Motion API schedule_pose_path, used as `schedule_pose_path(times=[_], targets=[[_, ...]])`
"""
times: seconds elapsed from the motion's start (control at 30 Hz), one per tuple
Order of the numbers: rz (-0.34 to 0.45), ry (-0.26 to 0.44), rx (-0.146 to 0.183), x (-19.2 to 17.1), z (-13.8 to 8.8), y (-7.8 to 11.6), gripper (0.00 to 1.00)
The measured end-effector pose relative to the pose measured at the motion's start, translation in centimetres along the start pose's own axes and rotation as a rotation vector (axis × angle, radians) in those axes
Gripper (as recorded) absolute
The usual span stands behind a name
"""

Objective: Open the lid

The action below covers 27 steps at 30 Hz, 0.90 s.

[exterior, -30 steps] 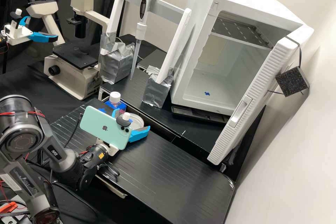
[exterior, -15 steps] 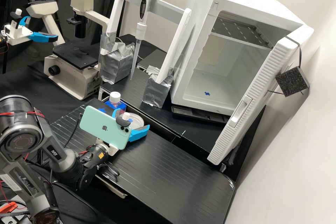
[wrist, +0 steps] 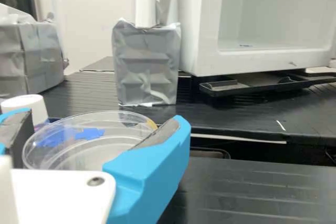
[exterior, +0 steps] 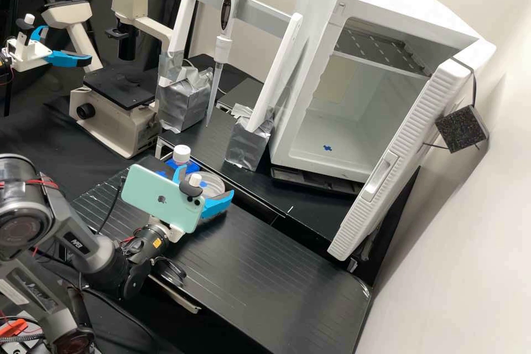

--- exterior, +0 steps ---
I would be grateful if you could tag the incubator door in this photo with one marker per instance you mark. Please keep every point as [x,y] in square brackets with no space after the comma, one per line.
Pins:
[398,155]

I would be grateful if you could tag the pipette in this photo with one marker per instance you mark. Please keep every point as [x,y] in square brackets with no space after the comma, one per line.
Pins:
[226,14]

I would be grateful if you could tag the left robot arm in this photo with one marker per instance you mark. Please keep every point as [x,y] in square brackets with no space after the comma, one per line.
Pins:
[3,61]

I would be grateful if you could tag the petri dish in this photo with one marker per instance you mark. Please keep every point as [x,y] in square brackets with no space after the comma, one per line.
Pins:
[171,273]
[211,186]

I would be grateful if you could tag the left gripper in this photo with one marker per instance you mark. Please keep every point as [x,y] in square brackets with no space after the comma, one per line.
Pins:
[27,53]

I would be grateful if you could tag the right wrist camera phone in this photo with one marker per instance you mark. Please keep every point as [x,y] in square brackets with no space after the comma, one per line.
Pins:
[159,198]

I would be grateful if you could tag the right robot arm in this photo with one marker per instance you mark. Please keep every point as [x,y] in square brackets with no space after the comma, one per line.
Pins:
[25,213]

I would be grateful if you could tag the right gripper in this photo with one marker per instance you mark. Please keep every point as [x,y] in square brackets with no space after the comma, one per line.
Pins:
[174,233]

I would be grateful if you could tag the black stand pole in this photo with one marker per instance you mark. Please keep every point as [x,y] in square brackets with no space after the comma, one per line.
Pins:
[12,30]

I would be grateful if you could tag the cream microscope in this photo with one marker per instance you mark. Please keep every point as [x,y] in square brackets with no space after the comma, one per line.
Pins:
[112,117]

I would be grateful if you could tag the small bottle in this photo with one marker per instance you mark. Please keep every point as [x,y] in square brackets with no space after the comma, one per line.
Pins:
[181,154]

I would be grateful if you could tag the black tray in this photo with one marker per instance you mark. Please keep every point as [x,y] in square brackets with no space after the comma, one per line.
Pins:
[307,182]

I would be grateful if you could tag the white pipette stand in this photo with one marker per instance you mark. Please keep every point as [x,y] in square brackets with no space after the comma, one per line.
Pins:
[182,26]

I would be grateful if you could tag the blue bottle holder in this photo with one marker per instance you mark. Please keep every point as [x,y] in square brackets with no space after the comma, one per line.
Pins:
[171,165]

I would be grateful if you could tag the white incubator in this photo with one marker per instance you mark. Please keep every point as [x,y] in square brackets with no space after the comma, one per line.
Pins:
[373,9]

